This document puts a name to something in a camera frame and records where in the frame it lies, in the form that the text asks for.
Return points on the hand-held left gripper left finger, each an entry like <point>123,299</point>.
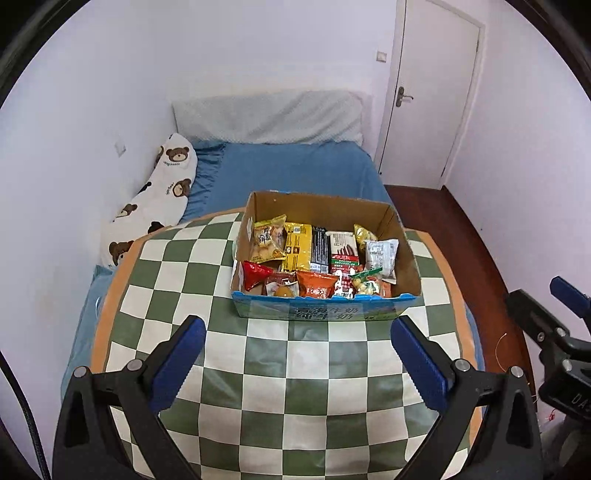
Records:
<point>178,364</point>

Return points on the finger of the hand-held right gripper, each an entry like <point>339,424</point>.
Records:
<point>570,295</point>
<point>531,314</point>

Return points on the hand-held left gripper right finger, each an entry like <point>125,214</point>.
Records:
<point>420,364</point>

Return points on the small orange snack packet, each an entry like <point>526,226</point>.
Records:
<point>386,290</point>

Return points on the red striped snack packet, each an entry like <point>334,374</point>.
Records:
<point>344,288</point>

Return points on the white and green snack packet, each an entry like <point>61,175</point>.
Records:
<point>381,256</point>

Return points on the small red snack packet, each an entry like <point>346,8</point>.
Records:
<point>254,274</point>

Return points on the cardboard box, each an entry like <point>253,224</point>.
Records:
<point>314,311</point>

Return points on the dark red snack packet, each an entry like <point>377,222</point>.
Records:
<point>281,278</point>

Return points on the green checkered tablecloth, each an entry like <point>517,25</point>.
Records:
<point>286,369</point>

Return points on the white biscuit packet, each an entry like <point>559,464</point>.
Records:
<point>341,244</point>

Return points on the small yellow snack bag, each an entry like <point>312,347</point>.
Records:
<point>362,233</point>

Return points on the black snack packet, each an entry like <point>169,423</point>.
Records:
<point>319,251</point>

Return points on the yellow chip bag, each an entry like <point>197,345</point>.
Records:
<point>268,240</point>

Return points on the long yellow snack packet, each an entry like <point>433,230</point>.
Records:
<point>298,249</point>

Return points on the bear print pillow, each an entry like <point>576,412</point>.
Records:
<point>161,194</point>

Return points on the white door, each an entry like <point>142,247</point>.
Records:
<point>429,115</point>

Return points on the white padded headboard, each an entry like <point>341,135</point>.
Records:
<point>277,115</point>

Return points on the white wall socket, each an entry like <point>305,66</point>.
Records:
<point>120,148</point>

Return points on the white light switch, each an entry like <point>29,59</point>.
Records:
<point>382,56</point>

